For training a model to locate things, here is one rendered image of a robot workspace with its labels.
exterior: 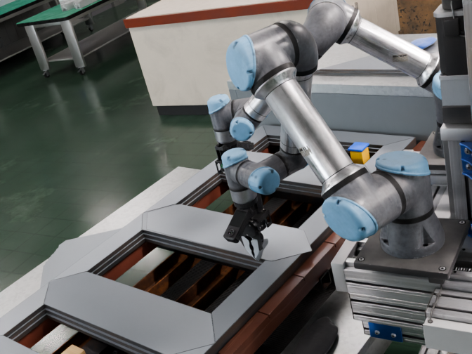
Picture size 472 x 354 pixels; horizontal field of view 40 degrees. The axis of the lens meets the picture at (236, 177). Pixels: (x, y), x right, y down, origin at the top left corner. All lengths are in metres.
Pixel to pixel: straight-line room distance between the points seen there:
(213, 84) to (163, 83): 0.54
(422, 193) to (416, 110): 1.07
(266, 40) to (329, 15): 0.42
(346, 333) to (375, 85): 1.05
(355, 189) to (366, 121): 1.28
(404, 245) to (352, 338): 0.45
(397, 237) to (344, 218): 0.19
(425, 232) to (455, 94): 0.34
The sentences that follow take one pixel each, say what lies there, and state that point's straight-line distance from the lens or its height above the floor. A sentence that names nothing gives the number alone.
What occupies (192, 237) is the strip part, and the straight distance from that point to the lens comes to 2.20.
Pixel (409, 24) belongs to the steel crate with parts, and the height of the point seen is 0.60.
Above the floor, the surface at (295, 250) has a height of 0.86.
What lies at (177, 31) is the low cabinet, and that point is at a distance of 5.57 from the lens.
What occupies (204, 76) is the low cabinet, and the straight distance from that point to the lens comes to 5.58.
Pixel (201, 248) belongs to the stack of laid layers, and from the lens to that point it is 2.16.
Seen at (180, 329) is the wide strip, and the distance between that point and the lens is 1.82.
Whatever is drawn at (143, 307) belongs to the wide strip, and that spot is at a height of 0.86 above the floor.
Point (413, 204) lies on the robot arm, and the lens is 1.50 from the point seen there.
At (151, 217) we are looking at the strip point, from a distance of 2.41.
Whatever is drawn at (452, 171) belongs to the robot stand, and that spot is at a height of 1.13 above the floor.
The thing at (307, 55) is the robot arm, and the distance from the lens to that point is 1.57.
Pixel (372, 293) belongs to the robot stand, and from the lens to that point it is 1.68.
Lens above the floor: 1.95
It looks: 26 degrees down
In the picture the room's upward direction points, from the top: 15 degrees counter-clockwise
